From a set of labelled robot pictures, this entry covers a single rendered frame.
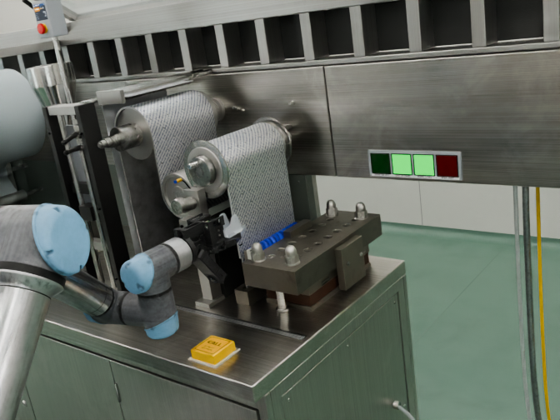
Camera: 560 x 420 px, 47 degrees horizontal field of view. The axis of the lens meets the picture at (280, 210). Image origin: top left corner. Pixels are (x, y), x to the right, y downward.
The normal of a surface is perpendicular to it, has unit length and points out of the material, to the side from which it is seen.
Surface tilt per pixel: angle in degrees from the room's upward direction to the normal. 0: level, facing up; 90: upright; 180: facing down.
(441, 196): 90
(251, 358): 0
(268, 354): 0
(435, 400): 0
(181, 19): 90
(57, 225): 85
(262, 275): 90
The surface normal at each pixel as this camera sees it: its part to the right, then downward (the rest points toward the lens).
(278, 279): -0.60, 0.32
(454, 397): -0.14, -0.94
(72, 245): 0.93, -0.13
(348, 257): 0.79, 0.07
